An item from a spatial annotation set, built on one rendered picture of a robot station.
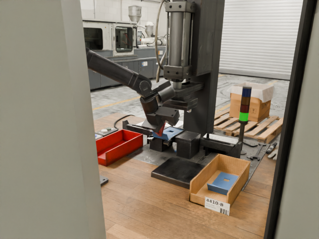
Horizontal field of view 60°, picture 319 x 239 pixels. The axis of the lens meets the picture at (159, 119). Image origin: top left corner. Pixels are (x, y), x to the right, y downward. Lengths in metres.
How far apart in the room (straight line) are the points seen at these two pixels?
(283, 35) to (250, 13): 1.36
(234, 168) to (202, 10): 0.62
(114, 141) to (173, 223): 0.59
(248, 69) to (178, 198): 9.84
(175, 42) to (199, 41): 0.11
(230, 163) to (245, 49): 9.65
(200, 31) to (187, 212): 0.69
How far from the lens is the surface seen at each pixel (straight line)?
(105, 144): 1.24
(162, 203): 0.88
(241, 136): 1.26
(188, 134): 1.20
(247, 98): 1.21
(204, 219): 0.84
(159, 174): 1.00
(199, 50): 1.16
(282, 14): 10.36
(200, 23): 1.16
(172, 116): 0.97
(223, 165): 1.08
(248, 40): 10.60
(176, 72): 1.11
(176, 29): 1.11
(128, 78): 0.93
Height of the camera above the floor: 1.40
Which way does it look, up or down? 17 degrees down
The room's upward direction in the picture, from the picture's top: 2 degrees clockwise
